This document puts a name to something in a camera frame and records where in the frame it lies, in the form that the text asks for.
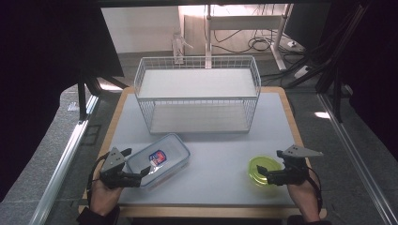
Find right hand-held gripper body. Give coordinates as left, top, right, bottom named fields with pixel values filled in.
left=266, top=144, right=324, bottom=188

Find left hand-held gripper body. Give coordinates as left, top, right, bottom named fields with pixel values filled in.
left=99, top=146, right=143, bottom=189

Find green round lidded container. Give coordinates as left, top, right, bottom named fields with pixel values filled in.
left=248, top=155, right=284, bottom=188

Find clear rectangular food container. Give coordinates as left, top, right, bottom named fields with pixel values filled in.
left=125, top=132, right=191, bottom=190

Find white wire shelf rack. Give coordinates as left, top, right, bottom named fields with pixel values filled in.
left=133, top=54, right=262, bottom=136

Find person's right hand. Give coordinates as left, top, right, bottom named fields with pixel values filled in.
left=286, top=179, right=322, bottom=223

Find person's left hand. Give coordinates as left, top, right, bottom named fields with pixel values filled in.
left=89, top=177, right=124, bottom=218

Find grey table mat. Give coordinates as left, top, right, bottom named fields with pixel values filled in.
left=107, top=92, right=306, bottom=207

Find black metal stand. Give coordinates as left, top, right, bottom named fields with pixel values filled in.
left=283, top=3, right=372, bottom=124
left=77, top=74, right=130, bottom=122

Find white power strip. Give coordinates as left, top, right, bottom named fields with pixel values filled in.
left=294, top=65, right=312, bottom=80

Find white plastic bottle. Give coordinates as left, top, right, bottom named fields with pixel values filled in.
left=171, top=30, right=194, bottom=66

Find black curtain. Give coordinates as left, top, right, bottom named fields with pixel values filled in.
left=328, top=0, right=398, bottom=155
left=0, top=0, right=125, bottom=202

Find white metal-legged desk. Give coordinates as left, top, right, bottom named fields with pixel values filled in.
left=204, top=3, right=295, bottom=71

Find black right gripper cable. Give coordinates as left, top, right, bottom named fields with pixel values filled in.
left=307, top=166, right=324, bottom=214

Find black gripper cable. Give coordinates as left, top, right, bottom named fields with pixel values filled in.
left=307, top=166, right=324, bottom=214
left=86, top=152, right=111, bottom=209

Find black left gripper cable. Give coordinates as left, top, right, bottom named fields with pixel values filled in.
left=86, top=152, right=111, bottom=209

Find aluminium rail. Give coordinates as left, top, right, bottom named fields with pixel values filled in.
left=316, top=93, right=398, bottom=225
left=28, top=94, right=100, bottom=225

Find black floor cables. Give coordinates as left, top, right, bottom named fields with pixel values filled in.
left=213, top=28, right=274, bottom=54

